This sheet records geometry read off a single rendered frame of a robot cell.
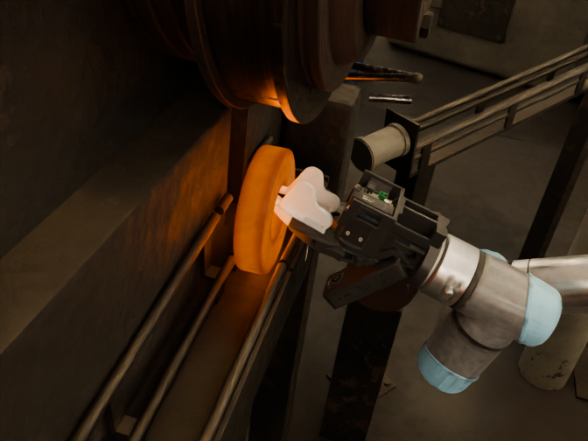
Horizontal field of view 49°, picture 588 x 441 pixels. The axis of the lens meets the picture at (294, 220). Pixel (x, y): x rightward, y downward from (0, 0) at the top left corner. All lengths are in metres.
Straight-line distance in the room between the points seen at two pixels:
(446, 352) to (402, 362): 0.86
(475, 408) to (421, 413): 0.14
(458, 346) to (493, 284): 0.10
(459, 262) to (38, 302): 0.45
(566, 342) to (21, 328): 1.37
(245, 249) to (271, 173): 0.09
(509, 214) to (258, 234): 1.73
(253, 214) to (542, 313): 0.34
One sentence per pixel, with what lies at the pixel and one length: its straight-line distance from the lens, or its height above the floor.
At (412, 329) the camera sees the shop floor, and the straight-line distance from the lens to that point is 1.77.
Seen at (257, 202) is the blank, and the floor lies 0.79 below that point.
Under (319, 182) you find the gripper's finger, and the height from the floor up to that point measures 0.79.
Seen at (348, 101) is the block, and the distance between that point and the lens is 0.95.
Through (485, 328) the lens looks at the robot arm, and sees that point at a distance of 0.78.
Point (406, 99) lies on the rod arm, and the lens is 0.80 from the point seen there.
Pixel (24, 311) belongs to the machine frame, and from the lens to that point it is 0.46.
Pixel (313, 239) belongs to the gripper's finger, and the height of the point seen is 0.75.
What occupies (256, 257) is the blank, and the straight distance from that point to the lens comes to 0.73.
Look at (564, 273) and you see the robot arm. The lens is 0.89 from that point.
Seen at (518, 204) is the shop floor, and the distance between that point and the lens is 2.45.
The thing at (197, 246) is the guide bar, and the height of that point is 0.76.
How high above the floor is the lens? 1.18
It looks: 35 degrees down
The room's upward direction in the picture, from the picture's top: 8 degrees clockwise
